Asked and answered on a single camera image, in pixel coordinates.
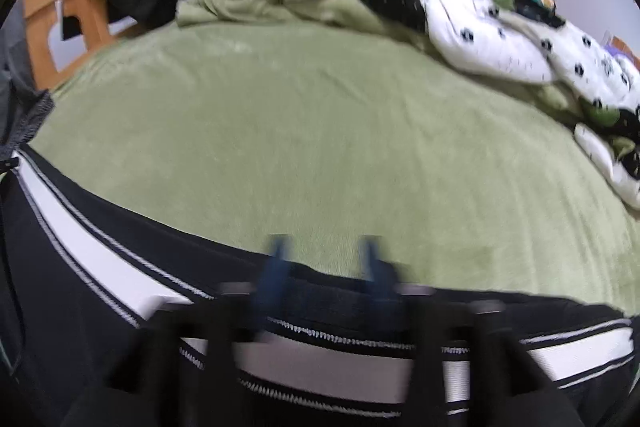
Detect grey jeans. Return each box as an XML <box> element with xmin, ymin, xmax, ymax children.
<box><xmin>0</xmin><ymin>0</ymin><xmax>56</xmax><ymax>162</ymax></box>

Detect wooden bed frame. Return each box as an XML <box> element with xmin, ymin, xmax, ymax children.
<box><xmin>22</xmin><ymin>0</ymin><xmax>640</xmax><ymax>90</ymax></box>

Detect green fleece blanket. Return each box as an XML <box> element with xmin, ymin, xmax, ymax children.
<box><xmin>25</xmin><ymin>0</ymin><xmax>640</xmax><ymax>313</ymax></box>

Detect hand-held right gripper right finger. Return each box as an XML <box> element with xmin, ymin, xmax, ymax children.
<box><xmin>361</xmin><ymin>234</ymin><xmax>581</xmax><ymax>427</ymax></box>

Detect black white-striped pants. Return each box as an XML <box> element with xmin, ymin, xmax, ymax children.
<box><xmin>0</xmin><ymin>144</ymin><xmax>640</xmax><ymax>427</ymax></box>

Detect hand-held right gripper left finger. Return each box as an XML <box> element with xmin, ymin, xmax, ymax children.
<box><xmin>65</xmin><ymin>234</ymin><xmax>301</xmax><ymax>427</ymax></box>

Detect white floral quilt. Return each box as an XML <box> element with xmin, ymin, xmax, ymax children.
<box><xmin>220</xmin><ymin>0</ymin><xmax>640</xmax><ymax>202</ymax></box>

